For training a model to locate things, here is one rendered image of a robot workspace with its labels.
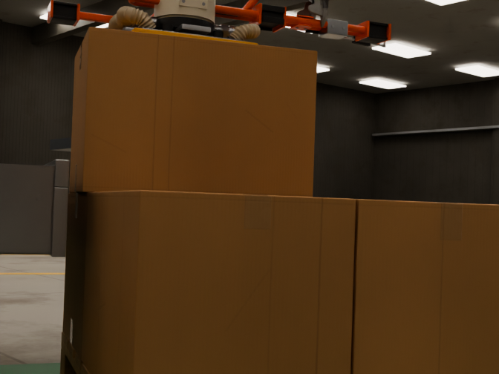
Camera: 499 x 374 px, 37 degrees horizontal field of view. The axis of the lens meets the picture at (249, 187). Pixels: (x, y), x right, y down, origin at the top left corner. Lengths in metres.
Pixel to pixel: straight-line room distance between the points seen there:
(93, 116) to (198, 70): 0.29
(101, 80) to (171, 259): 0.72
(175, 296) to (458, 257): 0.56
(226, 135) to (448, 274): 0.72
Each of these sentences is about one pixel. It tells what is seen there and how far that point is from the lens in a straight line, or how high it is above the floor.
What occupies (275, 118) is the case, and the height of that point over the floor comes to 0.76.
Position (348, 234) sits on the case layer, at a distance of 1.34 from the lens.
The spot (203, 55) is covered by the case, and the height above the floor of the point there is 0.90.
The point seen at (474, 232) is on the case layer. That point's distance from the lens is 1.49.
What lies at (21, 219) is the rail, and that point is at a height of 0.48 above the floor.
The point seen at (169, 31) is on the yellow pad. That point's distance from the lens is 1.96.
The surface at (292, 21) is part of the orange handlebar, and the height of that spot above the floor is 1.07.
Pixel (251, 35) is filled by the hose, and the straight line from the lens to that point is 2.05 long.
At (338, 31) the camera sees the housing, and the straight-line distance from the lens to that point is 2.26.
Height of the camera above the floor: 0.52
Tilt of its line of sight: 1 degrees up
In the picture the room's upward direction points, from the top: 2 degrees clockwise
